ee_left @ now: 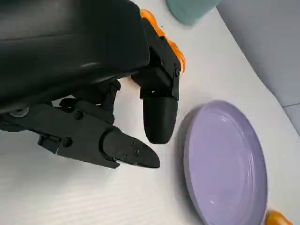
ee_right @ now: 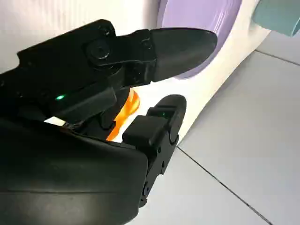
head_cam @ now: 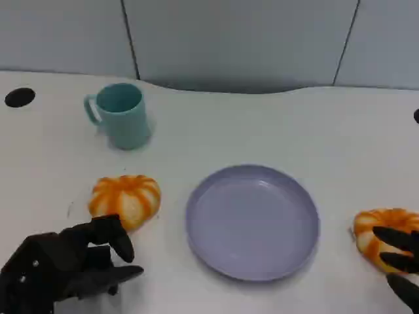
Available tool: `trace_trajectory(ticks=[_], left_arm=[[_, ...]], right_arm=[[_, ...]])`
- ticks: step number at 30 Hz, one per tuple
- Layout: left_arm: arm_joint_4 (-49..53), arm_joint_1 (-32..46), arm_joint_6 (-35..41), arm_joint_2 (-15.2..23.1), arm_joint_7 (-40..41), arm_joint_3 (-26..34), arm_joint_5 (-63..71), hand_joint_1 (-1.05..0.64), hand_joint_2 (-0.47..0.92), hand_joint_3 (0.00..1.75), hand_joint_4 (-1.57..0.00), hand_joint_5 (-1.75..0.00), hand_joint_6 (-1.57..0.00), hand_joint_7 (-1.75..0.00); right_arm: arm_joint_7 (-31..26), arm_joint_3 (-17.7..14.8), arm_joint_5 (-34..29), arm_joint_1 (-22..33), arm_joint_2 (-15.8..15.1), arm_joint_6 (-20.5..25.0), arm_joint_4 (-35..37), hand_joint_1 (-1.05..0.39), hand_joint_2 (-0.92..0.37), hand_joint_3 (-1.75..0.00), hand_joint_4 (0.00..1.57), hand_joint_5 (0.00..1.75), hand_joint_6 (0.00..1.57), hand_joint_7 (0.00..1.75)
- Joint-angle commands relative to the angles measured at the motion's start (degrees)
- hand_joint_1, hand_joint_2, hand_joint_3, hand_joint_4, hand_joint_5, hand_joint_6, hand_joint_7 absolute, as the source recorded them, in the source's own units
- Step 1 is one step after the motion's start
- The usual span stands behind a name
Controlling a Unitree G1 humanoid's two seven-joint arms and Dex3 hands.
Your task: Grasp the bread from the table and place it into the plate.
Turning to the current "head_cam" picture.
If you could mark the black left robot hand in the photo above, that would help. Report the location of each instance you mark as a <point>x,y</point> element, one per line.
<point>49,261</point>

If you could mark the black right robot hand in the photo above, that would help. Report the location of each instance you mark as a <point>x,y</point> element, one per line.
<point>413,255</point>

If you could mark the orange and white bread roll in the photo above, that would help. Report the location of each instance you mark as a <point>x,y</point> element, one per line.
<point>370,222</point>
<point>127,196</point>

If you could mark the pale green mug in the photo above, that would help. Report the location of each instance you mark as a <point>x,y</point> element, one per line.
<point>126,127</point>

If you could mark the lilac plate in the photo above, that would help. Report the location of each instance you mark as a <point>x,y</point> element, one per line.
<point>252,225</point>

